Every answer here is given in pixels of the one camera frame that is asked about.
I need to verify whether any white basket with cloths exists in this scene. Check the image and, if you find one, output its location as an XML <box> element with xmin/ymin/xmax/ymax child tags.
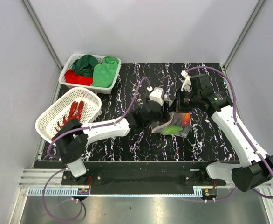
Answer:
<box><xmin>59</xmin><ymin>54</ymin><xmax>121</xmax><ymax>94</ymax></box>

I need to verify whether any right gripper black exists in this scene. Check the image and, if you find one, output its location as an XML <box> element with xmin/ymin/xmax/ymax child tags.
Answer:
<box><xmin>168</xmin><ymin>88</ymin><xmax>200</xmax><ymax>113</ymax></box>

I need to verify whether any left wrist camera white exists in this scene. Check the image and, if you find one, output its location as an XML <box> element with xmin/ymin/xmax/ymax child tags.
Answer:
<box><xmin>149</xmin><ymin>87</ymin><xmax>164</xmax><ymax>106</ymax></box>

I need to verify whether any green vegetable toy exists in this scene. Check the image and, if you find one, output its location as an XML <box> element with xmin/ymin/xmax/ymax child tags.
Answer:
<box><xmin>162</xmin><ymin>125</ymin><xmax>183</xmax><ymax>135</ymax></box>

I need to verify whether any white slotted cable duct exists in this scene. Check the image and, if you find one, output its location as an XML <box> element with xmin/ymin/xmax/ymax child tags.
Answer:
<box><xmin>28</xmin><ymin>188</ymin><xmax>218</xmax><ymax>197</ymax></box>

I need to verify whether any light green cloth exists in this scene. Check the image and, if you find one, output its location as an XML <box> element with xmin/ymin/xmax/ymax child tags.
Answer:
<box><xmin>91</xmin><ymin>56</ymin><xmax>119</xmax><ymax>88</ymax></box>

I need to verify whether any aluminium frame rail front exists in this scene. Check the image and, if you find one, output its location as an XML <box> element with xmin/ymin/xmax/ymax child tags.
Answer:
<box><xmin>19</xmin><ymin>169</ymin><xmax>272</xmax><ymax>187</ymax></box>

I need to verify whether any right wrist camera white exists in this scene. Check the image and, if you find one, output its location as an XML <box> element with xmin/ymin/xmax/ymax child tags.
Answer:
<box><xmin>180</xmin><ymin>70</ymin><xmax>191</xmax><ymax>92</ymax></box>

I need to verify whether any black marble pattern mat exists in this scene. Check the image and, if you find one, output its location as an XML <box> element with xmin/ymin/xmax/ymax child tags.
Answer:
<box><xmin>83</xmin><ymin>63</ymin><xmax>238</xmax><ymax>161</ymax></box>

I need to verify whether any red lobster toy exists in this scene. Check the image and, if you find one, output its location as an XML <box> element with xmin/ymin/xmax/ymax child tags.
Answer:
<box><xmin>55</xmin><ymin>99</ymin><xmax>84</xmax><ymax>132</ymax></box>

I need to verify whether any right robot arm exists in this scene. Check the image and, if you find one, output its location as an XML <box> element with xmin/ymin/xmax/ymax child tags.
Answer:
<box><xmin>169</xmin><ymin>72</ymin><xmax>273</xmax><ymax>192</ymax></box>

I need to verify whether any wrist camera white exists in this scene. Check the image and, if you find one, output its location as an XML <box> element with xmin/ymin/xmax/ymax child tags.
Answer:
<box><xmin>180</xmin><ymin>70</ymin><xmax>191</xmax><ymax>92</ymax></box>
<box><xmin>149</xmin><ymin>87</ymin><xmax>164</xmax><ymax>106</ymax></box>

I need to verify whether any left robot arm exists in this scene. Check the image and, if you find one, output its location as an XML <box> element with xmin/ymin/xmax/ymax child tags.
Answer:
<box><xmin>52</xmin><ymin>101</ymin><xmax>169</xmax><ymax>185</ymax></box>

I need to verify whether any dark green cloth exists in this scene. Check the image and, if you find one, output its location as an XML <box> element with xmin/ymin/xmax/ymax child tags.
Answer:
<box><xmin>72</xmin><ymin>55</ymin><xmax>99</xmax><ymax>77</ymax></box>

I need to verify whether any white perforated empty basket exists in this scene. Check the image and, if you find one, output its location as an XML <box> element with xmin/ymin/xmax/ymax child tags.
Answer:
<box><xmin>35</xmin><ymin>87</ymin><xmax>102</xmax><ymax>143</ymax></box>

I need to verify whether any red cloth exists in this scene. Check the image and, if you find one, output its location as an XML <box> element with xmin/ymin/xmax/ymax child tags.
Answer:
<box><xmin>64</xmin><ymin>70</ymin><xmax>93</xmax><ymax>86</ymax></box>

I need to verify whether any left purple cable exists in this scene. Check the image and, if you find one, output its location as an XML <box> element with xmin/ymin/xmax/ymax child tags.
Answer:
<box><xmin>42</xmin><ymin>77</ymin><xmax>153</xmax><ymax>221</ymax></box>

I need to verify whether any clear zip top bag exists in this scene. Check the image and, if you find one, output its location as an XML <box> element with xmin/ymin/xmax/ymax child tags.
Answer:
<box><xmin>150</xmin><ymin>112</ymin><xmax>191</xmax><ymax>138</ymax></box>

